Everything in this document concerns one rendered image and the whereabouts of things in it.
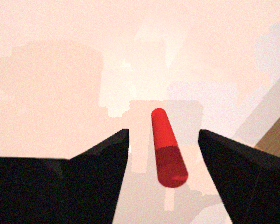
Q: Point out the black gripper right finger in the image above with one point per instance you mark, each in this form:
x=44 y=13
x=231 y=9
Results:
x=246 y=178

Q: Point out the red peg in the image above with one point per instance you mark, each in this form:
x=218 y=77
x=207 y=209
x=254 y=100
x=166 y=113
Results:
x=171 y=169

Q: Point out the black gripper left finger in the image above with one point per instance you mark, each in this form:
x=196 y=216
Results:
x=81 y=190

